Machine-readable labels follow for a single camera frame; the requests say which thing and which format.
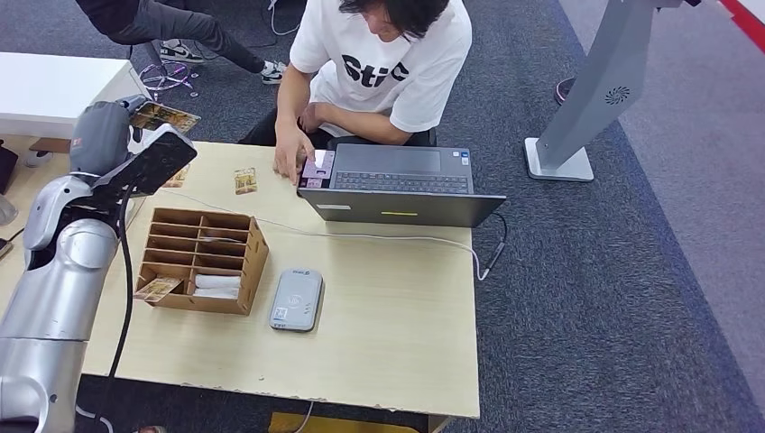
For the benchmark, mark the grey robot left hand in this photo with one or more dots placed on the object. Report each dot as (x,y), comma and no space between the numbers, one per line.
(98,140)

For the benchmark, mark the person's left hand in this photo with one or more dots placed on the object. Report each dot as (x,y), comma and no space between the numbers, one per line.
(312,116)

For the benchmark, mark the person's right hand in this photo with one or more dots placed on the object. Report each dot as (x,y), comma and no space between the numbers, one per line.
(290,152)

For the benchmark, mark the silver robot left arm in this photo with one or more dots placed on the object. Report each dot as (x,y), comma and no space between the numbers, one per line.
(54,287)

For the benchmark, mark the person's right forearm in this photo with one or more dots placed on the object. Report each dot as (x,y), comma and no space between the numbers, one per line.
(291,101)

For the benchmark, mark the person's left forearm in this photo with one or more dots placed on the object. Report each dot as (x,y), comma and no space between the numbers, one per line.
(364,125)

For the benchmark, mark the person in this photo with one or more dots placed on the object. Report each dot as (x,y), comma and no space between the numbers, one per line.
(388,89)
(179,24)

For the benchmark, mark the grey card reader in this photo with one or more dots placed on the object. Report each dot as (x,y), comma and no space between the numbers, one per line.
(296,302)

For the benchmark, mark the white card stack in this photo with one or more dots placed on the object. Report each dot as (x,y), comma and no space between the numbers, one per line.
(215,293)

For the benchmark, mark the black smartphone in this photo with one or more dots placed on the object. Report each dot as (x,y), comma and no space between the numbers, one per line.
(323,170)

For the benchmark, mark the wooden block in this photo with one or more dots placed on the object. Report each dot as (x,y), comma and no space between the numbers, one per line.
(51,145)

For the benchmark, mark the small white rounded object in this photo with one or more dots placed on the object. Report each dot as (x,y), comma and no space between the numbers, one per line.
(39,158)

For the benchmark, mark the white cabinet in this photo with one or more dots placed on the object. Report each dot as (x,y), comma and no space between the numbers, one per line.
(54,89)

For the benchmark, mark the chrome chair base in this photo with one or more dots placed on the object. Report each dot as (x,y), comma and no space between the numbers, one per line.
(164,78)

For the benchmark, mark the black object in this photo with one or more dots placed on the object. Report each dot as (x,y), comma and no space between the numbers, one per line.
(6,167)

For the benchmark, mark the clear glass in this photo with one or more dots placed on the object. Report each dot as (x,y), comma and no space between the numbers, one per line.
(7,210)

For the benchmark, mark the cardboard organizer box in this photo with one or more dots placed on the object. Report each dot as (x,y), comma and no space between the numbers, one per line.
(254,263)

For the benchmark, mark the grey laptop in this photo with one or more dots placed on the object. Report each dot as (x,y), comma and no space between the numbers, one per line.
(406,206)

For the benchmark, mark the dark flat device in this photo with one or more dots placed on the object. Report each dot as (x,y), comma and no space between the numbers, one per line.
(5,248)

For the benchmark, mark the white paper roll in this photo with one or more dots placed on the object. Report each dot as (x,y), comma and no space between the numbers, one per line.
(218,281)

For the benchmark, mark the black adapter dongle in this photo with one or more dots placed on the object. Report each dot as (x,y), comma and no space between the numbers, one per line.
(497,251)

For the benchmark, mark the dark round disc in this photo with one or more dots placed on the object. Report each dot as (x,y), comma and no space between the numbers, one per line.
(562,92)

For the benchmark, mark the yellow box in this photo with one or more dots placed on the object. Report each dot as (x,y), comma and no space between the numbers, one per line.
(341,425)

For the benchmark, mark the grey kiosk stand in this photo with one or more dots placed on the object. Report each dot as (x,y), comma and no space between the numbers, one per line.
(603,78)

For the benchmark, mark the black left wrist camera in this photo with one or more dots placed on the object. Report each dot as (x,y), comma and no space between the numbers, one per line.
(155,164)

